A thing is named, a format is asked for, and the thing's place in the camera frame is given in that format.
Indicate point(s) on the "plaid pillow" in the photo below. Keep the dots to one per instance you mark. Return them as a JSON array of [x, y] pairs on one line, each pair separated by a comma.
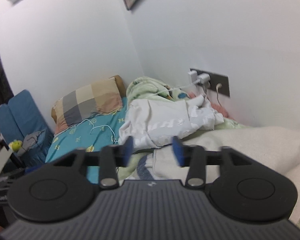
[[99, 98]]

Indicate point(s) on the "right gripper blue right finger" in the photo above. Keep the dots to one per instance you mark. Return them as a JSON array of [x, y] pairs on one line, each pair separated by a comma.
[[193, 157]]

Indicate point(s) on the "cream blanket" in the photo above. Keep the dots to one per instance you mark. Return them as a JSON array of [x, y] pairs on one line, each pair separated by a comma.
[[252, 174]]

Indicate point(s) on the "yellow green plush toy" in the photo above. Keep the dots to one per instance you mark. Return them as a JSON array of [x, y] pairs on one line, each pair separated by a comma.
[[15, 145]]

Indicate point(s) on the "blue covered chair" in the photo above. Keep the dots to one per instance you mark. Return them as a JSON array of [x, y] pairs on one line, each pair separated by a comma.
[[21, 117]]

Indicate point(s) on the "teal patterned bed sheet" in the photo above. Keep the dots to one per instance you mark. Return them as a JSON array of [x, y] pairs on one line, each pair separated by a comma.
[[91, 134]]

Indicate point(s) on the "white jacket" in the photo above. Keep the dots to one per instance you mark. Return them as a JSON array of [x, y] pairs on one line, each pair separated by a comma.
[[153, 123]]

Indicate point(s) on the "grey cloth on chair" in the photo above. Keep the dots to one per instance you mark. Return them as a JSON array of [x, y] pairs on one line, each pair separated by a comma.
[[29, 141]]

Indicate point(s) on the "dark desk with shelf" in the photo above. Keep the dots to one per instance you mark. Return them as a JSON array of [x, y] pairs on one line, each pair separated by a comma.
[[9, 167]]

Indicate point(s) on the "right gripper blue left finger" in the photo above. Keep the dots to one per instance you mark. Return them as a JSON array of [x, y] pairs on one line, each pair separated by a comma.
[[110, 158]]

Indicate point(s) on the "wall power outlet plate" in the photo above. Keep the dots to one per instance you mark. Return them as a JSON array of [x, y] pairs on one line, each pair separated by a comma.
[[216, 79]]

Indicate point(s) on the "white charger plug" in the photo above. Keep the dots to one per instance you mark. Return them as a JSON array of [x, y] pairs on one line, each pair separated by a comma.
[[196, 78]]

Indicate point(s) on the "light green fleece blanket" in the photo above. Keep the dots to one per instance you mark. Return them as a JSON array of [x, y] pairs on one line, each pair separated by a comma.
[[160, 163]]

